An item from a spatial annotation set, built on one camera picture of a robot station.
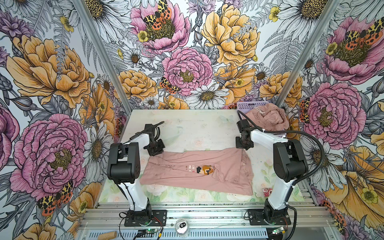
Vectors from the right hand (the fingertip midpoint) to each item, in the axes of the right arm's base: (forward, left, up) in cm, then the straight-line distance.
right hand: (242, 149), depth 97 cm
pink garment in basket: (+25, -24, +2) cm, 35 cm away
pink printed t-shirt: (-14, +12, -1) cm, 18 cm away
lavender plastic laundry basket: (+37, -8, +1) cm, 38 cm away
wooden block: (-43, +69, +1) cm, 81 cm away
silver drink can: (-42, +36, +12) cm, 57 cm away
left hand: (-2, +51, -1) cm, 51 cm away
